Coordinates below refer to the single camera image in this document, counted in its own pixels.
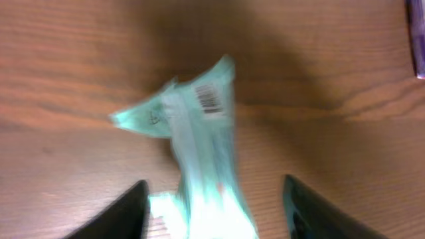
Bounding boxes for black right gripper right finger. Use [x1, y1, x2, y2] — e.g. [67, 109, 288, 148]
[282, 175, 387, 239]

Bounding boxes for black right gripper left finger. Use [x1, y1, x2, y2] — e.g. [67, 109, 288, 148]
[65, 180, 150, 239]

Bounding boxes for mint green snack wrapper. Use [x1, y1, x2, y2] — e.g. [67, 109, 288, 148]
[111, 55, 258, 239]

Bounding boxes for purple sanitary pad pack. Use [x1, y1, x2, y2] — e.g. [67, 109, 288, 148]
[405, 0, 424, 79]

